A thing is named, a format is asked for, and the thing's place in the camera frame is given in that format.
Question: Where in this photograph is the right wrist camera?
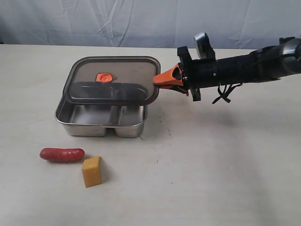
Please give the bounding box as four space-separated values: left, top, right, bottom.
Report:
193 32 215 60

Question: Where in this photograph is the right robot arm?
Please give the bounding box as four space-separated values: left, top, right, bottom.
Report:
153 33 301 103

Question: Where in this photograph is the lunch box lid orange seal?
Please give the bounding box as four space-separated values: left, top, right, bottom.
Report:
62 56 162 106

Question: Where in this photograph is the red sausage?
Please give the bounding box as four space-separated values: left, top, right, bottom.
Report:
40 148 85 162

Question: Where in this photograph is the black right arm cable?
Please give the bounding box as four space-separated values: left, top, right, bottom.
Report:
212 82 243 105

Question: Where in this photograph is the steel two-compartment lunch box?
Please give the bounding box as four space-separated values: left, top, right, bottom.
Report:
55 97 148 138

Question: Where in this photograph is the yellow cheese wedge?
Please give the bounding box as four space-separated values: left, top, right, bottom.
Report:
82 156 102 188

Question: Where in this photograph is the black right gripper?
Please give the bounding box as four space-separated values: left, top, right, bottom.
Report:
153 46 219 101

